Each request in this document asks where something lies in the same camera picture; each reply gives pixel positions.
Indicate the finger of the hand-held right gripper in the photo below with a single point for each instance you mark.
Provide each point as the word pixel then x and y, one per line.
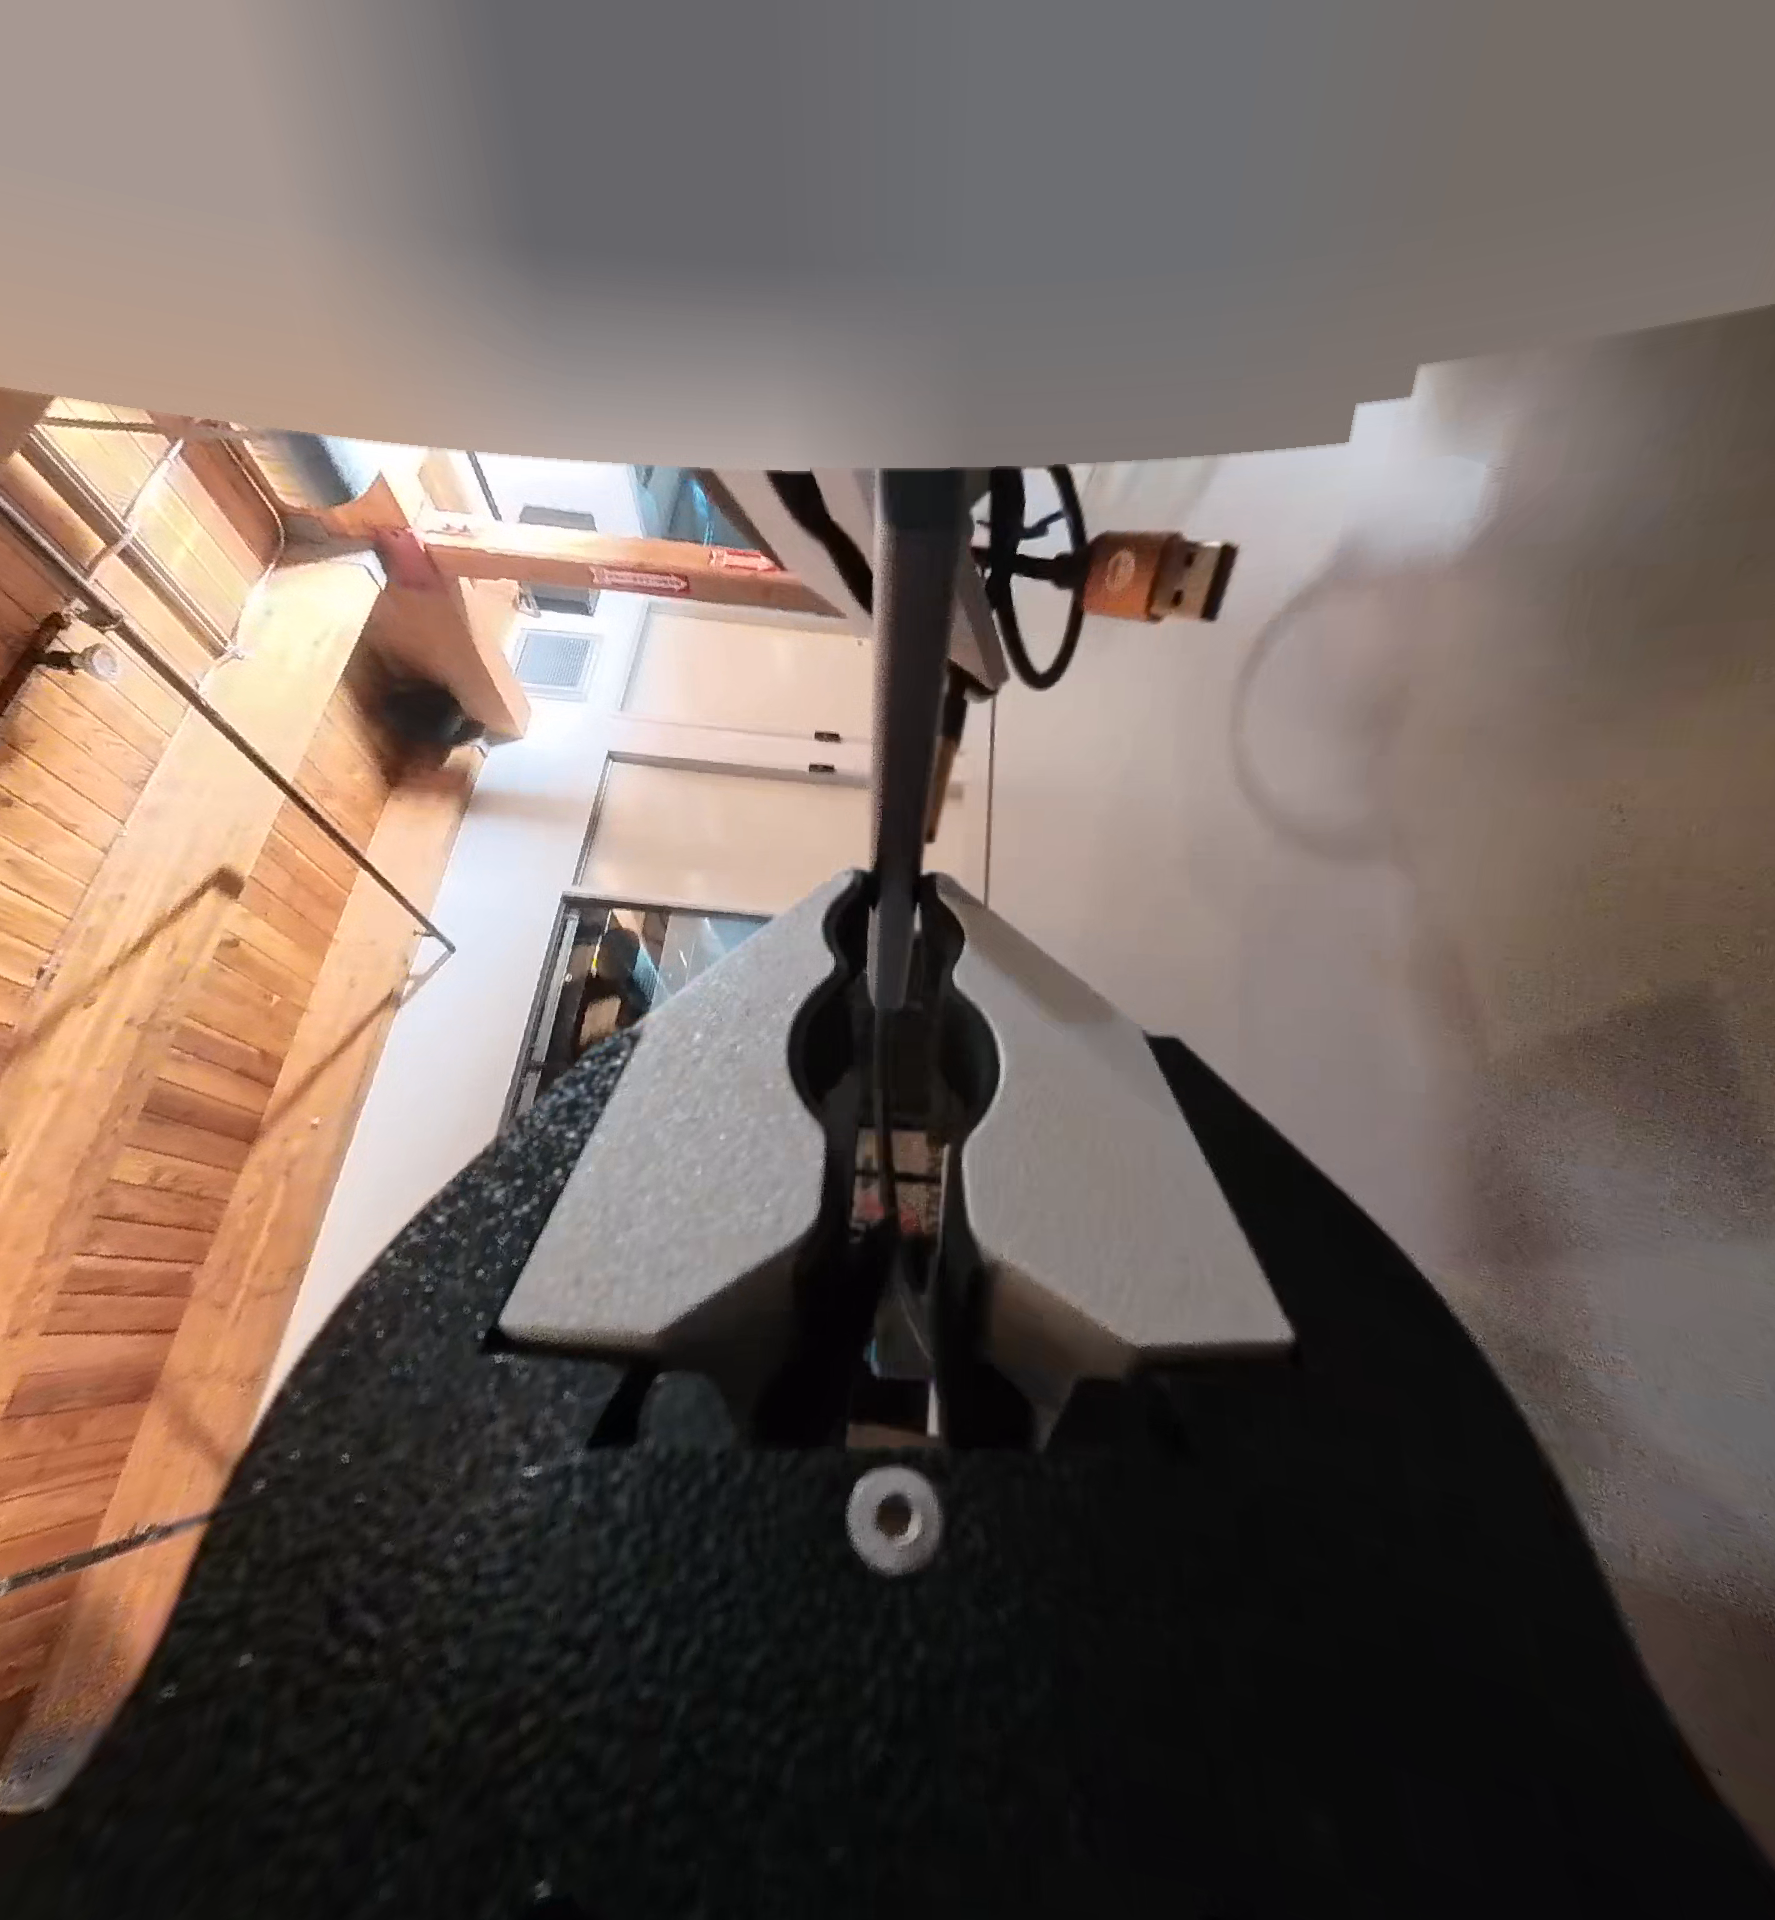
pixel 981 654
pixel 796 525

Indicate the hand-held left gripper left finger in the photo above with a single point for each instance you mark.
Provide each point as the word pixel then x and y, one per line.
pixel 661 1186

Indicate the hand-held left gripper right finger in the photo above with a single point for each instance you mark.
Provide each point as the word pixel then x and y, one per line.
pixel 1112 1186

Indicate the grey usb hub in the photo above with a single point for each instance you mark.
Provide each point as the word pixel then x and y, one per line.
pixel 909 676

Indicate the glass partition window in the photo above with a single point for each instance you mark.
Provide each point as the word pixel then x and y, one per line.
pixel 602 990

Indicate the white square wall vent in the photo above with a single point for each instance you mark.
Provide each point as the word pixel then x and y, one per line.
pixel 552 664

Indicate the white wall cabinets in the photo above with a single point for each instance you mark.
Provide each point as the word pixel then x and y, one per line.
pixel 707 825

